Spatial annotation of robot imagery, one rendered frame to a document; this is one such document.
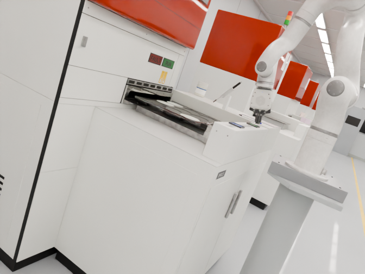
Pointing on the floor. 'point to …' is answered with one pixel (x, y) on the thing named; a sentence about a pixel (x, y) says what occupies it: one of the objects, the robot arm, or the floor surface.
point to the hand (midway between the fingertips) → (258, 119)
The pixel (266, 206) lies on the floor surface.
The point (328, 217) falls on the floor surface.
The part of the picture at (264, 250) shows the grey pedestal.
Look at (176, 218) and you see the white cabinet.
